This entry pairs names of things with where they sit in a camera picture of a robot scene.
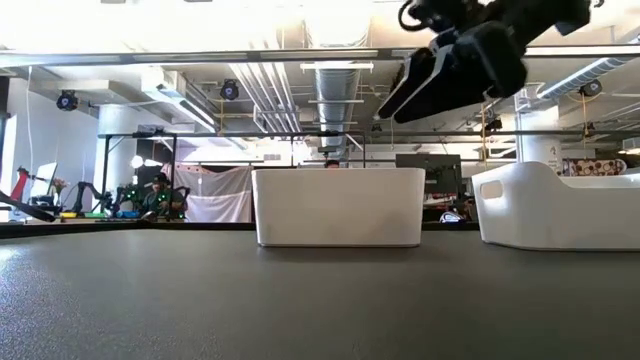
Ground floral patterned panel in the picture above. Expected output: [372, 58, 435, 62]
[562, 158, 627, 177]

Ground black ceiling cable reel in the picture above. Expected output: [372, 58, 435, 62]
[219, 78, 240, 102]
[579, 78, 604, 99]
[55, 89, 79, 112]

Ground bright computer screen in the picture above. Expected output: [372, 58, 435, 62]
[29, 161, 59, 199]

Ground white hanging cloth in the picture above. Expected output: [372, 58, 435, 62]
[172, 164, 254, 224]

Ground white ceiling light bar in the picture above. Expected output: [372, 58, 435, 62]
[299, 61, 375, 72]

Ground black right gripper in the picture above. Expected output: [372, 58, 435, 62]
[375, 21, 527, 125]

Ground black metal rack frame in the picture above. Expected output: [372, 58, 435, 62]
[97, 130, 367, 206]

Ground white plastic basket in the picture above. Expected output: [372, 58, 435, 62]
[471, 160, 640, 252]
[251, 167, 427, 248]

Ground red upright object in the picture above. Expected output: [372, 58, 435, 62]
[9, 166, 31, 202]

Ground black right camera cable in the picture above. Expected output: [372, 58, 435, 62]
[398, 0, 439, 32]

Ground black computer monitor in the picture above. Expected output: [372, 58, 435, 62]
[394, 153, 464, 196]

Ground silver ventilation duct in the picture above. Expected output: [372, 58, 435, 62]
[314, 67, 362, 159]

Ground grey overhead beam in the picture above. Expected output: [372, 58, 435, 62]
[0, 44, 640, 69]

